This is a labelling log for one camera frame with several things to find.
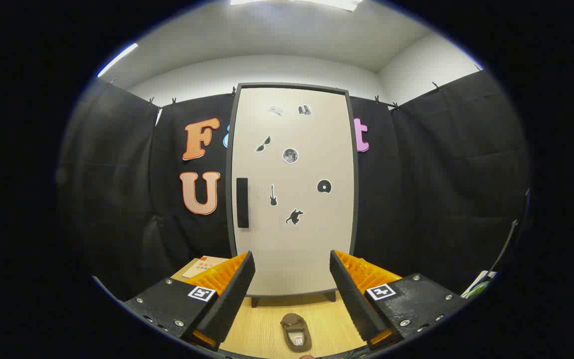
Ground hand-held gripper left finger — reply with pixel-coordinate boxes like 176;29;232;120
123;251;256;352

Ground brown fuzzy shoe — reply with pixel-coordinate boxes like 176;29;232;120
280;313;313;353

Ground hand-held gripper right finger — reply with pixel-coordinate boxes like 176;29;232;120
329;250;469;350

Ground wide ceiling light panel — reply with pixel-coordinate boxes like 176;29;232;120
231;0;362;11

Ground black backdrop cloth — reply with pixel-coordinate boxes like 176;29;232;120
58;70;529;302

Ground white flat panel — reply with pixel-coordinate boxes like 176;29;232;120
461;271;498;299

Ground grey shoe cabinet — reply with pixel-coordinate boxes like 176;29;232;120
225;82;360;307

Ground black door handle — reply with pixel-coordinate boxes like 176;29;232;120
236;178;249;229

